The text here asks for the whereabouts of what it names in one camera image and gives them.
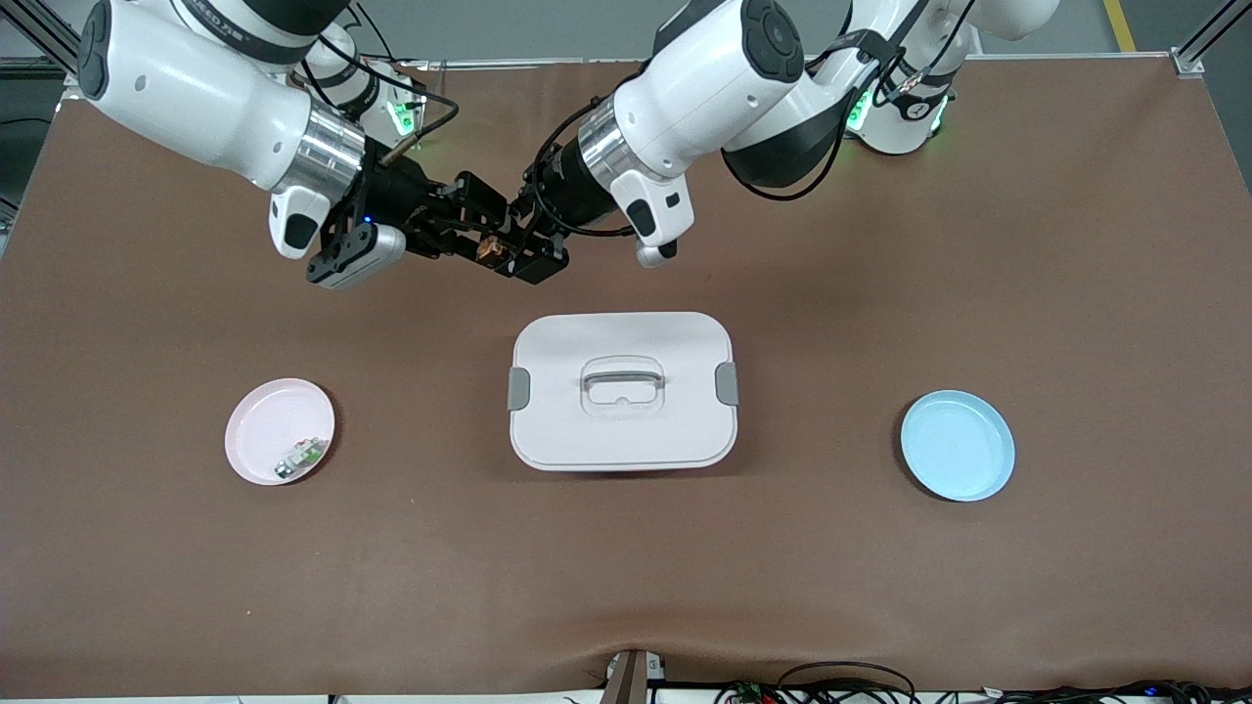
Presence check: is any white lidded storage box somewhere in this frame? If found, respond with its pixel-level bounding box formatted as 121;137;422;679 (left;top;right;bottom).
507;311;741;473

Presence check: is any pink plate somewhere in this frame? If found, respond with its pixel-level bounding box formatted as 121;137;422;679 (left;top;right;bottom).
224;377;336;487

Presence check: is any brown table mat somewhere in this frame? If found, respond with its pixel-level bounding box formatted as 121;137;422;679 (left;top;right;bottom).
0;54;1252;700

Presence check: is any light blue plate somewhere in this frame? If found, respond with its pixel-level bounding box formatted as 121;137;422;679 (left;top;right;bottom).
900;389;1016;504

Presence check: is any aluminium frame rail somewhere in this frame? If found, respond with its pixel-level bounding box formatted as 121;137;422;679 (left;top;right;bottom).
59;51;1206;77

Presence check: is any black right base cable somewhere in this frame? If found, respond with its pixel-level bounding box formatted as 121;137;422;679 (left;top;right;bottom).
347;0;431;71

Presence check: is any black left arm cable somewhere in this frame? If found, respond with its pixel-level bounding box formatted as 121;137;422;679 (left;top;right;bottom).
528;0;979;241

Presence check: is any green and white switch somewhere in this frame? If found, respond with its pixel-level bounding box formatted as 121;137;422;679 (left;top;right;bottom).
274;437;330;481

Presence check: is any aluminium frame strut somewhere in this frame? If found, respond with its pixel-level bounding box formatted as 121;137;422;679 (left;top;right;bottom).
1172;0;1252;77
0;0;89;84

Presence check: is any aluminium camera post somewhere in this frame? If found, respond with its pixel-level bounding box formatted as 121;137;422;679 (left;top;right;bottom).
602;647;668;704

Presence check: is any black looped cable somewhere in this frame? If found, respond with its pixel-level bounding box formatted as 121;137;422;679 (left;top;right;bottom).
778;661;917;704

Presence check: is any black cable bundle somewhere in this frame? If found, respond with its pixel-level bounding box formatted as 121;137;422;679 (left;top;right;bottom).
978;678;1252;704

